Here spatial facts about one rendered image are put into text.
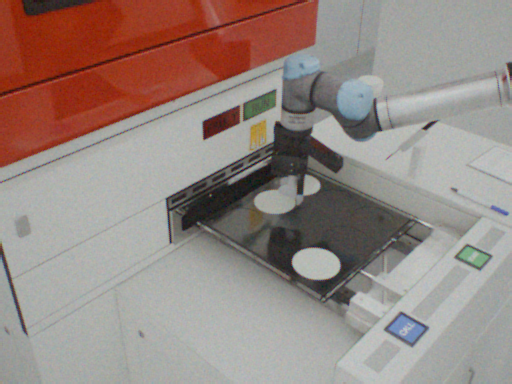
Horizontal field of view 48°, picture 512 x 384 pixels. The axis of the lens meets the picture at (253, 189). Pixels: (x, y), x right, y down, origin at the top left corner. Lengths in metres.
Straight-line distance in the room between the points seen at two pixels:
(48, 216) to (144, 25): 0.38
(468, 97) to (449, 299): 0.41
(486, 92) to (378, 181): 0.36
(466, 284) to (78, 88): 0.77
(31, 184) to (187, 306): 0.41
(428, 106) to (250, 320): 0.57
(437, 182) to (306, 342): 0.51
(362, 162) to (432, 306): 0.49
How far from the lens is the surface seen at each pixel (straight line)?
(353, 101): 1.14
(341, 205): 1.40
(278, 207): 1.37
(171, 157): 1.24
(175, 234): 1.33
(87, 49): 0.97
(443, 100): 1.25
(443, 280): 1.15
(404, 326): 1.03
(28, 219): 1.09
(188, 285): 1.28
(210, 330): 1.18
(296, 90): 1.20
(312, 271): 1.20
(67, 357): 1.33
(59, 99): 0.97
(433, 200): 1.39
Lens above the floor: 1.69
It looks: 34 degrees down
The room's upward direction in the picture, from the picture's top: 1 degrees clockwise
